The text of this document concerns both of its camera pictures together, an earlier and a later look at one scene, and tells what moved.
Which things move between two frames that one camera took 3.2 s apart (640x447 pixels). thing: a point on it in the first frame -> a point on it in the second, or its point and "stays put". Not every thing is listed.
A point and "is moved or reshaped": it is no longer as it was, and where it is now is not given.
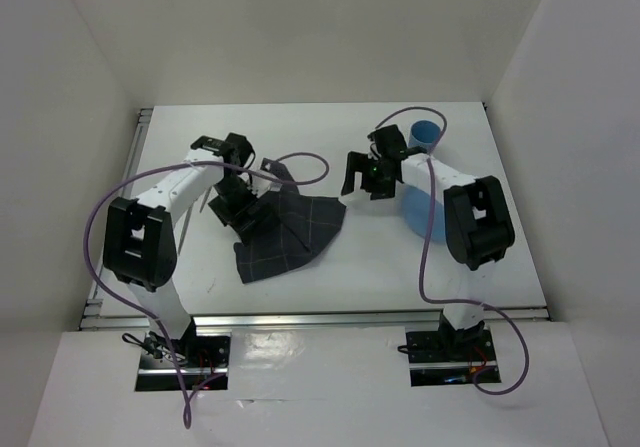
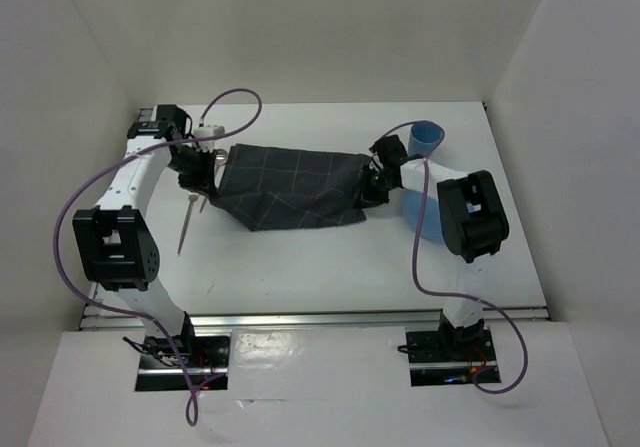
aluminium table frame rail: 95,315 stays put
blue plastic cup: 424,133 stays put
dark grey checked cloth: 290,230 is moved or reshaped
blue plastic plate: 417,205 stays put
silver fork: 183,232 stays put
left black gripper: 235,217 -> 203,183
